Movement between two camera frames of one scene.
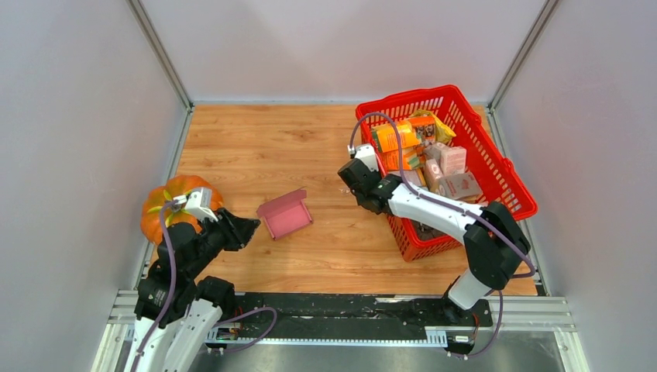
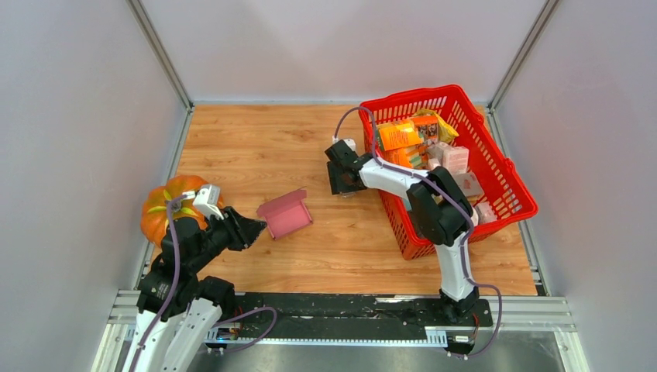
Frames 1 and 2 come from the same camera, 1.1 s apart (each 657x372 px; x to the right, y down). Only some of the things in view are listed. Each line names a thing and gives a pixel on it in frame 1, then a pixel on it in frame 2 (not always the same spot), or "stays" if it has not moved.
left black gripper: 242,228 stays
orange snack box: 388,137 stays
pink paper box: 286,214 stays
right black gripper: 380,175 → 337,187
